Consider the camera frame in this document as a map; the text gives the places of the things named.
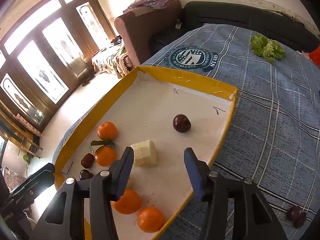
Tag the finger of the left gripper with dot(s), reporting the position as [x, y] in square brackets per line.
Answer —
[36, 183]

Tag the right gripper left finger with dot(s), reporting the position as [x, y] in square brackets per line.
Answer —
[106, 187]

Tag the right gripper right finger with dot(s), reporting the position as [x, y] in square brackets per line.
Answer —
[213, 189]

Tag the large orange tangerine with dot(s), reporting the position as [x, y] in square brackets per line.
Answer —
[130, 202]

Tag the tangerine with green leaf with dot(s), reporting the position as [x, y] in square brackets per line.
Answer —
[105, 155]

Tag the dark red date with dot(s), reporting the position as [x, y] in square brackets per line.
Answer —
[87, 161]

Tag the pale sugarcane chunk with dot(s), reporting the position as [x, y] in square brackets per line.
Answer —
[145, 154]

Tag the small tangerine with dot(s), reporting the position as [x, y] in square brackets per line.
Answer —
[107, 131]

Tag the dark purple plum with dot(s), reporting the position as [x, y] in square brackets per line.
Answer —
[85, 174]

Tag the blue plaid tablecloth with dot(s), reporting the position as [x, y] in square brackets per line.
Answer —
[274, 133]

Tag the yellow cardboard tray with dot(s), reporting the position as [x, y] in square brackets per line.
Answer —
[159, 112]

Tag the patterned covered couch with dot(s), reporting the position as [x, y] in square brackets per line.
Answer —
[113, 59]

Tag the wooden glass door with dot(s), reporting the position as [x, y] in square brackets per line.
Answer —
[46, 53]

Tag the green lettuce bunch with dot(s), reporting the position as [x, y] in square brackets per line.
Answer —
[268, 49]

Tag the brown armchair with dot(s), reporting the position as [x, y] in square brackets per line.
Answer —
[137, 26]

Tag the red plastic bag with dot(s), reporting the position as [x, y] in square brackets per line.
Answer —
[315, 57]

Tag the black sofa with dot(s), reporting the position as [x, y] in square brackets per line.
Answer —
[281, 28]

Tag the purple cloth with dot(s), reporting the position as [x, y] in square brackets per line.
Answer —
[154, 4]

